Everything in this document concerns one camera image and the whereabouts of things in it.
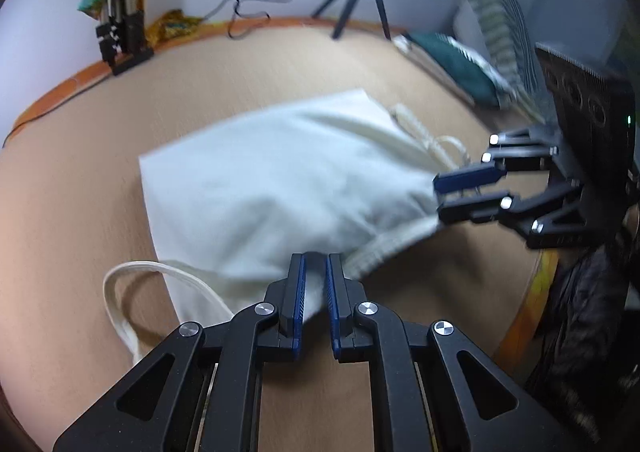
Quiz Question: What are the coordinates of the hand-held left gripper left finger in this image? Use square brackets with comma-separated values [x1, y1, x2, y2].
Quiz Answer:
[52, 253, 306, 452]

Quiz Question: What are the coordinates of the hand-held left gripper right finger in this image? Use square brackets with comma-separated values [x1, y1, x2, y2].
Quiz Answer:
[327, 253, 588, 452]

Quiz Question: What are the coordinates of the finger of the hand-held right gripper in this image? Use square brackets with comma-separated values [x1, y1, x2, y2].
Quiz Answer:
[434, 128, 563, 194]
[437, 179, 588, 250]

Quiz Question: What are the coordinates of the white tank top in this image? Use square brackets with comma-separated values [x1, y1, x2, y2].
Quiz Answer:
[102, 88, 468, 365]

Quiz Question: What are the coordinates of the green striped pillow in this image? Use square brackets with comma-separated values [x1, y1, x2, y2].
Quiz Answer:
[452, 0, 556, 125]

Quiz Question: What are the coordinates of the dark cloth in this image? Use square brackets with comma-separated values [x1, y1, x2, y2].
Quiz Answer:
[525, 242, 640, 452]

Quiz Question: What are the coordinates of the beige blanket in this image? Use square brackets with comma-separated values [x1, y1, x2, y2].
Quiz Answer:
[0, 24, 543, 452]

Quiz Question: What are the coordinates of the yellow patterned cloth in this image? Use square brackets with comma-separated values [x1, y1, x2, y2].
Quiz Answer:
[145, 9, 203, 45]

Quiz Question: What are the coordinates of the folded silver tripod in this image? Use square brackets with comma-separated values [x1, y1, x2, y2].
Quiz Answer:
[95, 0, 156, 77]

